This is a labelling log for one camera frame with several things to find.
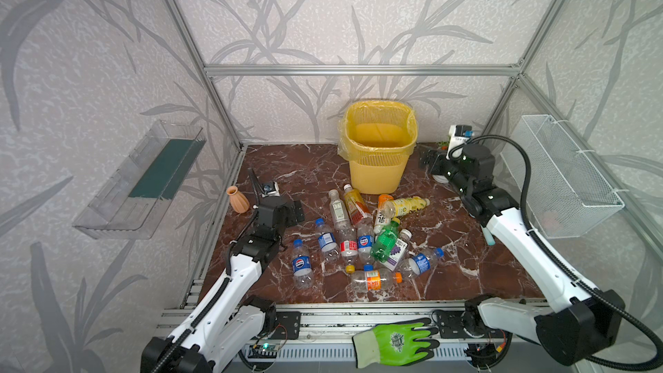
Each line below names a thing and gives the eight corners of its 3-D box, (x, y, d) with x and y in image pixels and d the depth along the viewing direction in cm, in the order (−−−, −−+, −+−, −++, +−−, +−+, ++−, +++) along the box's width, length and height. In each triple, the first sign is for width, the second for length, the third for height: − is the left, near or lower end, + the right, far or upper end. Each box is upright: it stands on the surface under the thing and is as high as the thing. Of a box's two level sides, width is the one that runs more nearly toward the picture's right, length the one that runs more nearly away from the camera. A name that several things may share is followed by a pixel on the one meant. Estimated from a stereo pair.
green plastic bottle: (368, 260, 87) (369, 251, 81) (386, 223, 96) (389, 213, 90) (383, 268, 86) (385, 259, 80) (400, 230, 95) (404, 219, 88)
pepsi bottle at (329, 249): (322, 265, 87) (321, 259, 83) (315, 226, 96) (313, 219, 92) (340, 260, 88) (340, 254, 84) (331, 222, 97) (330, 215, 93)
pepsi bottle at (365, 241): (357, 270, 84) (357, 267, 81) (356, 220, 95) (356, 216, 93) (376, 270, 84) (377, 267, 81) (372, 220, 95) (373, 216, 93)
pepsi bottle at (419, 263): (404, 283, 83) (407, 278, 79) (395, 267, 87) (398, 260, 82) (446, 264, 87) (451, 258, 83) (436, 249, 91) (440, 242, 86)
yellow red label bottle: (355, 229, 94) (356, 222, 89) (340, 191, 105) (339, 183, 100) (372, 223, 95) (373, 216, 91) (355, 186, 106) (355, 178, 102)
